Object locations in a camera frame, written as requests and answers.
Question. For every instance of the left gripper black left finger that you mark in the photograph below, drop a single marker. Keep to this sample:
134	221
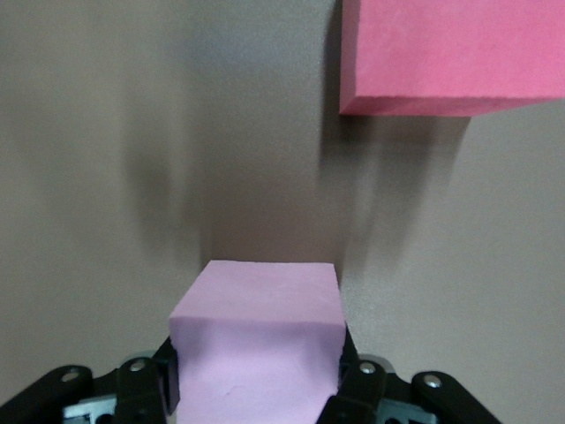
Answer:
137	388

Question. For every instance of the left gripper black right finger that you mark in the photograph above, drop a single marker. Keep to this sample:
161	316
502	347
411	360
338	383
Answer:
362	393

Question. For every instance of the pink foam block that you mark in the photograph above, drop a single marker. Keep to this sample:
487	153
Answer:
256	353

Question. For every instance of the red foam block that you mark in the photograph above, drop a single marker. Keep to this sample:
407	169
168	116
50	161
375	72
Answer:
441	53

